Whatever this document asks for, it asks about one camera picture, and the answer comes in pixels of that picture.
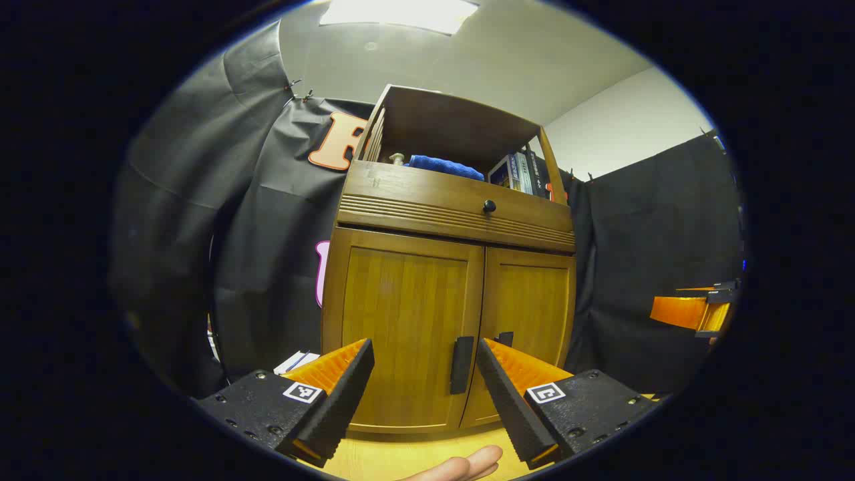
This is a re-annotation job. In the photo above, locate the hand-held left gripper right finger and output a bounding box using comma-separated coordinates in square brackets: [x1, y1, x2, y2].
[476, 337, 662, 470]

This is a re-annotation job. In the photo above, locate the grey upright book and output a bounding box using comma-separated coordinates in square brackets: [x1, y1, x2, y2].
[511, 152, 535, 194]

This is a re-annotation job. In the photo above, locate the ceiling light panel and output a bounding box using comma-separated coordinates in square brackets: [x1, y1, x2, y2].
[319, 0, 480, 35]

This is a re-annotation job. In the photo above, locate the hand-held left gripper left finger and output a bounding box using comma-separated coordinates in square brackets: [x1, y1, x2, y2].
[194, 337, 376, 468]

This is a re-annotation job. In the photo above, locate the blue folded towel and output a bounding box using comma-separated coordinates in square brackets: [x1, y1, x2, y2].
[406, 155, 485, 182]

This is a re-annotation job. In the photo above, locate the black upright book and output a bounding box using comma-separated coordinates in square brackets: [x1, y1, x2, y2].
[526, 148, 552, 198]

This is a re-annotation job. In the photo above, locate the dark blue upright book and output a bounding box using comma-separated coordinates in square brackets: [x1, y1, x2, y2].
[488, 155, 515, 189]

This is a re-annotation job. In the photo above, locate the black backdrop cloth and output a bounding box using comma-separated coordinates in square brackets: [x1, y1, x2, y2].
[110, 20, 745, 402]

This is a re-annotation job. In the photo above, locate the wooden double-door shoe cabinet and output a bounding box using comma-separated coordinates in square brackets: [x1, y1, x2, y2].
[321, 84, 578, 435]

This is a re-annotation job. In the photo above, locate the wooden shoe cabinet door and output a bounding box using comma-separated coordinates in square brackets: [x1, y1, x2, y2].
[322, 227, 485, 434]
[461, 246, 576, 428]

